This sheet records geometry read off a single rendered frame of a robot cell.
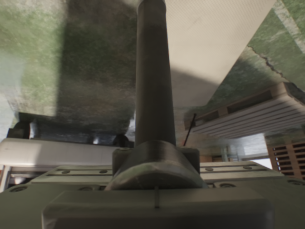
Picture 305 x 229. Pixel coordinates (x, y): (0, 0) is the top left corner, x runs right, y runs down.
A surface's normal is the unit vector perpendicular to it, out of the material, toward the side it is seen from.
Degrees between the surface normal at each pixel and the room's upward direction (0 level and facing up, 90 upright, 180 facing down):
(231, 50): 0
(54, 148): 94
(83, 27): 0
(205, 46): 0
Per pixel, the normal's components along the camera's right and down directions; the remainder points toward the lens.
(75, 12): 0.02, 0.93
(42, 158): 0.50, -0.25
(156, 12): 0.31, -0.35
